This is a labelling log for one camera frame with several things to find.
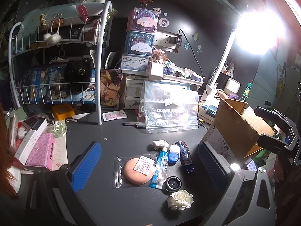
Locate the white kitten plush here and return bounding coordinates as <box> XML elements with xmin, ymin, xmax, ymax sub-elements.
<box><xmin>16</xmin><ymin>122</ymin><xmax>29</xmax><ymax>139</ymax></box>

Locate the white wire rack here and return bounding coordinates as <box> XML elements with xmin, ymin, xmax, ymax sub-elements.
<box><xmin>8</xmin><ymin>1</ymin><xmax>113</xmax><ymax>126</ymax></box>

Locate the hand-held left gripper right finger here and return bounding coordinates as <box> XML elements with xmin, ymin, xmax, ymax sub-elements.
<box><xmin>198</xmin><ymin>142</ymin><xmax>277</xmax><ymax>226</ymax></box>

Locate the small pink figure box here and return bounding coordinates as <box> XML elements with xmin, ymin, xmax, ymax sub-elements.
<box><xmin>152</xmin><ymin>49</ymin><xmax>168</xmax><ymax>64</ymax></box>

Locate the grey pen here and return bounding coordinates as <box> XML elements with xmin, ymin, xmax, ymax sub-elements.
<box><xmin>123</xmin><ymin>121</ymin><xmax>147</xmax><ymax>128</ymax></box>

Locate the white drawer unit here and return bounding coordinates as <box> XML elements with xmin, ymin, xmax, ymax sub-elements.
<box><xmin>122</xmin><ymin>75</ymin><xmax>145</xmax><ymax>110</ymax></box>

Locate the white spoon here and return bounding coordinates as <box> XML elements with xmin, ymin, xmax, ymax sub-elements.
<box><xmin>89</xmin><ymin>49</ymin><xmax>97</xmax><ymax>67</ymax></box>

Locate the white desk lamp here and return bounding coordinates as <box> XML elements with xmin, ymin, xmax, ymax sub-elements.
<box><xmin>204</xmin><ymin>12</ymin><xmax>286</xmax><ymax>104</ymax></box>

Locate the white labelled box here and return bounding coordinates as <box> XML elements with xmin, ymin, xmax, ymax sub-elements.
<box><xmin>120</xmin><ymin>55</ymin><xmax>151</xmax><ymax>72</ymax></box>

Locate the yellow box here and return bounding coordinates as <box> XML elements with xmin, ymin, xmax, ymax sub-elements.
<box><xmin>52</xmin><ymin>104</ymin><xmax>75</xmax><ymax>121</ymax></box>

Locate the blue illustrated box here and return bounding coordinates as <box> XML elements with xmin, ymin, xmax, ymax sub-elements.
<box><xmin>24</xmin><ymin>66</ymin><xmax>96</xmax><ymax>105</ymax></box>

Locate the lined notepad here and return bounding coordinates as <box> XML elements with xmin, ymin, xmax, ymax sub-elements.
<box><xmin>50</xmin><ymin>132</ymin><xmax>68</xmax><ymax>171</ymax></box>

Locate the black round jar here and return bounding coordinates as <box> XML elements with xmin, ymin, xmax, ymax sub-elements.
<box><xmin>164</xmin><ymin>176</ymin><xmax>183</xmax><ymax>192</ymax></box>

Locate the cardboard box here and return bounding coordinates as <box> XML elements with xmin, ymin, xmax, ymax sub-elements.
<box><xmin>200</xmin><ymin>98</ymin><xmax>275</xmax><ymax>170</ymax></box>

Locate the white jar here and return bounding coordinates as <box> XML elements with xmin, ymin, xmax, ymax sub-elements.
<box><xmin>223</xmin><ymin>78</ymin><xmax>241</xmax><ymax>95</ymax></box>

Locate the white printed carton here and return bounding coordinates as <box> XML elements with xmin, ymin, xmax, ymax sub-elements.
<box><xmin>198</xmin><ymin>94</ymin><xmax>221</xmax><ymax>124</ymax></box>

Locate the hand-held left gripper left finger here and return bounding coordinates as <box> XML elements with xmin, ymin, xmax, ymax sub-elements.
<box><xmin>26</xmin><ymin>142</ymin><xmax>102</xmax><ymax>226</ymax></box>

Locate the illustrated art card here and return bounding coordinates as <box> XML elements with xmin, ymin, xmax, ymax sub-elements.
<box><xmin>101</xmin><ymin>69</ymin><xmax>123</xmax><ymax>107</ymax></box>

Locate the clear green ball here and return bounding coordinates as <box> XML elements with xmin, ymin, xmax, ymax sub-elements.
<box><xmin>53</xmin><ymin>121</ymin><xmax>67</xmax><ymax>137</ymax></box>

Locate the white and blue contact lens case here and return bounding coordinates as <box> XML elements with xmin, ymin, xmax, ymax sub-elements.
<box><xmin>167</xmin><ymin>144</ymin><xmax>181</xmax><ymax>166</ymax></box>

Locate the beige puff in plastic bag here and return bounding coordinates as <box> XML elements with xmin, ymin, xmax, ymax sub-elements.
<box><xmin>113</xmin><ymin>154</ymin><xmax>160</xmax><ymax>189</ymax></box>

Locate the white pompom pair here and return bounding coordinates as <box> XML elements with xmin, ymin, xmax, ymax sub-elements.
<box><xmin>43</xmin><ymin>32</ymin><xmax>63</xmax><ymax>45</ymax></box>

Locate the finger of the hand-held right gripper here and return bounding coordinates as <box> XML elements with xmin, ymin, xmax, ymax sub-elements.
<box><xmin>257</xmin><ymin>134</ymin><xmax>292</xmax><ymax>156</ymax></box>
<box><xmin>254</xmin><ymin>107</ymin><xmax>292</xmax><ymax>133</ymax></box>

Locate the white fabric flower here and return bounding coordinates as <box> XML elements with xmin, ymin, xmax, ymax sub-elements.
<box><xmin>167</xmin><ymin>189</ymin><xmax>194</xmax><ymax>210</ymax></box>

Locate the white ghost clip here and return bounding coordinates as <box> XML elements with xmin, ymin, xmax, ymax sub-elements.
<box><xmin>152</xmin><ymin>140</ymin><xmax>169</xmax><ymax>150</ymax></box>

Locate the white power strip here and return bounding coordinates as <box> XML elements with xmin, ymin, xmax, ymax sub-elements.
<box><xmin>154</xmin><ymin>29</ymin><xmax>182</xmax><ymax>52</ymax></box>

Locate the clear zip bag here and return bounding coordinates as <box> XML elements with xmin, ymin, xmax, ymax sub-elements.
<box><xmin>141</xmin><ymin>80</ymin><xmax>200</xmax><ymax>134</ymax></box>

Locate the blue white tube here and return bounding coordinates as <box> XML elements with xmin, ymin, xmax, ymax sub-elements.
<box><xmin>149</xmin><ymin>146</ymin><xmax>171</xmax><ymax>190</ymax></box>

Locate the white pink pouch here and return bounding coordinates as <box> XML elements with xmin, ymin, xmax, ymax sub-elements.
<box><xmin>49</xmin><ymin>1</ymin><xmax>106</xmax><ymax>19</ymax></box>

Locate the pink leopard print box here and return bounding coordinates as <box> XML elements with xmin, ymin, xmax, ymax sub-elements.
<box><xmin>26</xmin><ymin>133</ymin><xmax>55</xmax><ymax>171</ymax></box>

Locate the green bottle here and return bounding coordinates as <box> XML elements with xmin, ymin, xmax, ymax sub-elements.
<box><xmin>241</xmin><ymin>82</ymin><xmax>252</xmax><ymax>102</ymax></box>

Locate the dark blue packet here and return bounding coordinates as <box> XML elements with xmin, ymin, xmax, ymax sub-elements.
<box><xmin>175</xmin><ymin>141</ymin><xmax>195</xmax><ymax>173</ymax></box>

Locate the black cable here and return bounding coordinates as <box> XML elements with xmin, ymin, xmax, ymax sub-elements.
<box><xmin>177</xmin><ymin>29</ymin><xmax>205</xmax><ymax>78</ymax></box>

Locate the pink character display box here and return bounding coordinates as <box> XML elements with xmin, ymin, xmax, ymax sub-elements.
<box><xmin>127</xmin><ymin>8</ymin><xmax>159</xmax><ymax>33</ymax></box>

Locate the black cat plush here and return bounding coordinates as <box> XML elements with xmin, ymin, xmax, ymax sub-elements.
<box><xmin>64</xmin><ymin>58</ymin><xmax>93</xmax><ymax>92</ymax></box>

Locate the long white box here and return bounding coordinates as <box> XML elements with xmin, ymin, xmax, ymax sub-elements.
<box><xmin>14</xmin><ymin>119</ymin><xmax>49</xmax><ymax>162</ymax></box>

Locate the small white box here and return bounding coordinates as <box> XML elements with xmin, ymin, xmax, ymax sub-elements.
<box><xmin>150</xmin><ymin>62</ymin><xmax>164</xmax><ymax>79</ymax></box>

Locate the white cluttered tray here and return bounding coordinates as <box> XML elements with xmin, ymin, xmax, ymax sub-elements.
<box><xmin>162</xmin><ymin>67</ymin><xmax>204</xmax><ymax>85</ymax></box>

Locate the blue character display box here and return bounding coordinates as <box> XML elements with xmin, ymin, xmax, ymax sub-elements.
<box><xmin>124</xmin><ymin>31</ymin><xmax>156</xmax><ymax>56</ymax></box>

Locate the white sachet packet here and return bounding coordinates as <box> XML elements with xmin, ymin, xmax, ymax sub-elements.
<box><xmin>102</xmin><ymin>111</ymin><xmax>128</xmax><ymax>122</ymax></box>

